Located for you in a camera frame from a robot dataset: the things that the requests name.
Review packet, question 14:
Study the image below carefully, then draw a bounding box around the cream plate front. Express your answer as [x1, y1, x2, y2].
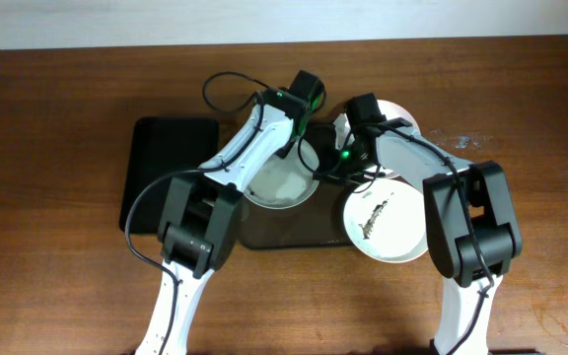
[342, 179, 428, 263]

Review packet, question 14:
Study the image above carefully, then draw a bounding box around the white plate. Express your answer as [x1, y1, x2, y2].
[245, 141, 320, 209]

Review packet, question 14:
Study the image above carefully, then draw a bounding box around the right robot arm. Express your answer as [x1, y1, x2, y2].
[344, 93, 523, 355]

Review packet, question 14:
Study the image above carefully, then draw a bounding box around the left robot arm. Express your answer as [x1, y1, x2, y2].
[136, 71, 326, 355]

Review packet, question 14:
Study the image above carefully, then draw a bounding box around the brown serving tray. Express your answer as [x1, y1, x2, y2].
[239, 123, 357, 250]

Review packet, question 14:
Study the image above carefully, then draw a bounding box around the black small tray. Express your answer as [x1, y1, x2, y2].
[118, 116, 220, 230]

